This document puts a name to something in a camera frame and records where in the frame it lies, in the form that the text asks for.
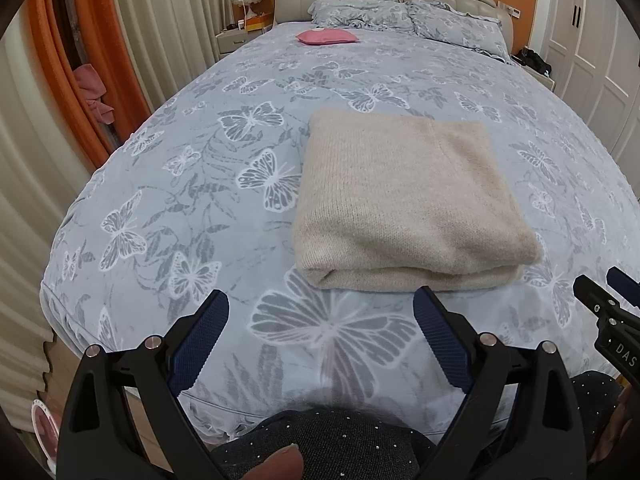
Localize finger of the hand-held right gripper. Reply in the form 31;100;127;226
572;274;622;318
605;266;640;308

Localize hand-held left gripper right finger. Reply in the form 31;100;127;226
412;286;587;480

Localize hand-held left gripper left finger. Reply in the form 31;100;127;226
57;289;231;480

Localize beige knitted sweater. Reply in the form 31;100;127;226
291;107;546;292

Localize person's right forearm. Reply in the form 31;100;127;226
592;387;628;480

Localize person's left hand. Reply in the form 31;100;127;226
248;444;305;480

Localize dark dotted pants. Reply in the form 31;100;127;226
210;370;628;480

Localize round white pink object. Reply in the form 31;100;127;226
30;399;63;461

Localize grey butterfly print blanket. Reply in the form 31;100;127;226
39;21;640;443

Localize black bag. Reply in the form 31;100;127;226
515;47;553;78

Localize white wardrobe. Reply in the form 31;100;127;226
530;0;640;171

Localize pink hanging garment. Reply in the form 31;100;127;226
72;63;116;126

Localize beige nightstand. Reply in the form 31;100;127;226
215;26;273;63

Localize grey floral pillow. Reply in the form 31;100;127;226
405;0;516;65
306;0;417;35

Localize pink pouch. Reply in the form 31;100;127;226
295;29;358;46

